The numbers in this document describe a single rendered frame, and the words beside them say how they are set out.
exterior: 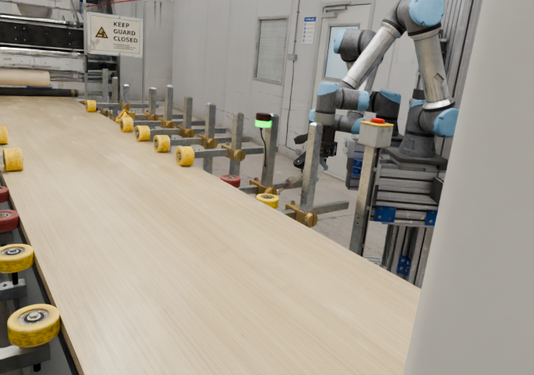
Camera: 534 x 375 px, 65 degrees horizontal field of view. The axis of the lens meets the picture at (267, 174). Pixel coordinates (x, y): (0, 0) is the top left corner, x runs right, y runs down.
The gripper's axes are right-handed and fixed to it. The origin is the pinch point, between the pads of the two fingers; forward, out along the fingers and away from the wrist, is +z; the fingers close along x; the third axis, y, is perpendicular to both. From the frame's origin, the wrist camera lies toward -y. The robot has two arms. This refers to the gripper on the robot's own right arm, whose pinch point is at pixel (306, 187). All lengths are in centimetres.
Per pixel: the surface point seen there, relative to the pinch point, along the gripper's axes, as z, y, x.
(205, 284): -10, -88, -66
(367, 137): -36, -29, -55
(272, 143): -23.4, -26.5, -5.7
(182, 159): -12, -52, 22
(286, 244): -9, -59, -58
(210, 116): -26, -27, 44
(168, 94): -31, -27, 94
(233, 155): -13.0, -29.2, 18.2
